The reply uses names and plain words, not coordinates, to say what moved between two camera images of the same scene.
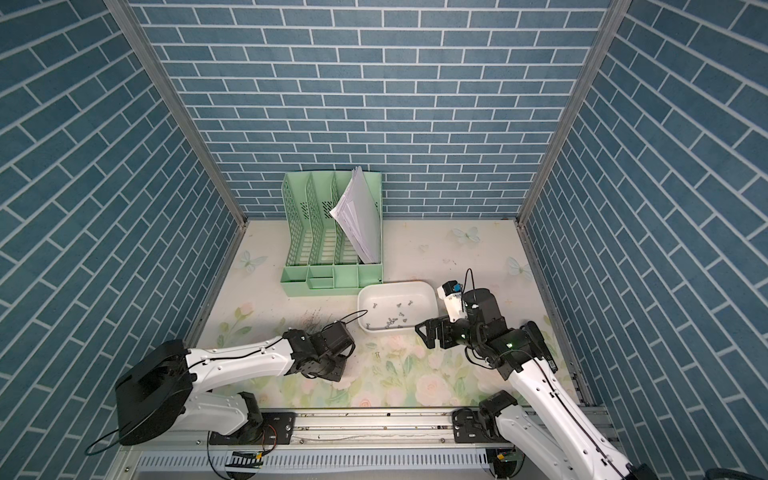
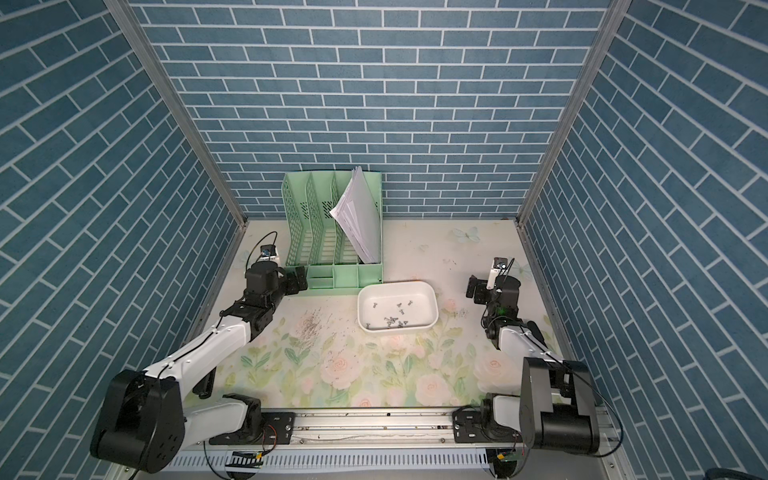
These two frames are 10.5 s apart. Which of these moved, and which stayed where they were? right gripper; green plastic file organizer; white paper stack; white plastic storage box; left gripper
Moved: left gripper; right gripper
Stayed: green plastic file organizer; white paper stack; white plastic storage box
